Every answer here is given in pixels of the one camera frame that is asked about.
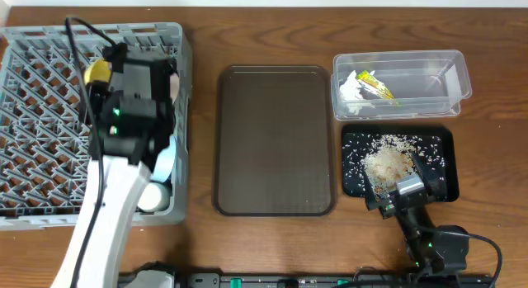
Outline light blue bowl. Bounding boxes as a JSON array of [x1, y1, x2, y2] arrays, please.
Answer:
[[151, 135, 177, 183]]

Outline green snack wrapper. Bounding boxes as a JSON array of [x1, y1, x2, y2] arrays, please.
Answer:
[[356, 70, 395, 101]]

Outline white bowl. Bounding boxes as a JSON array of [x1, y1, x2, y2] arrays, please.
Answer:
[[138, 182, 170, 213]]

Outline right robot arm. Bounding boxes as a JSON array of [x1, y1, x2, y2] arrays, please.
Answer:
[[365, 153, 469, 280]]

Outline white napkin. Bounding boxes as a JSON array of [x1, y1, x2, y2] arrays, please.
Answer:
[[339, 71, 375, 115]]

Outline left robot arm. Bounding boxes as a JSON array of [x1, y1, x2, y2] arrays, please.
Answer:
[[52, 43, 177, 287]]

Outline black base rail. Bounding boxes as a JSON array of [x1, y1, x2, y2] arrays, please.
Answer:
[[117, 262, 492, 288]]

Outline clear plastic bin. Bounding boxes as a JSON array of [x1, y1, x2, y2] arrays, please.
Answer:
[[331, 50, 472, 121]]

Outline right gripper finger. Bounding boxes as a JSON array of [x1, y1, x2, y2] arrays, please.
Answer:
[[363, 172, 385, 210], [412, 153, 447, 201]]

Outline brown serving tray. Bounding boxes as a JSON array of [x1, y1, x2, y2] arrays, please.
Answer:
[[212, 64, 337, 217]]

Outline rice food scraps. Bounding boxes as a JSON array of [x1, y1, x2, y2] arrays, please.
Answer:
[[342, 133, 446, 199]]

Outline yellow plate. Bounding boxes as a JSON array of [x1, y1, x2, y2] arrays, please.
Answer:
[[83, 59, 111, 84]]

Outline grey dish rack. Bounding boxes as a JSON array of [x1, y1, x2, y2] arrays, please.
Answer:
[[1, 22, 192, 230]]

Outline black waste tray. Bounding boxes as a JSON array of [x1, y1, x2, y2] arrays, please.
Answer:
[[342, 123, 460, 202]]

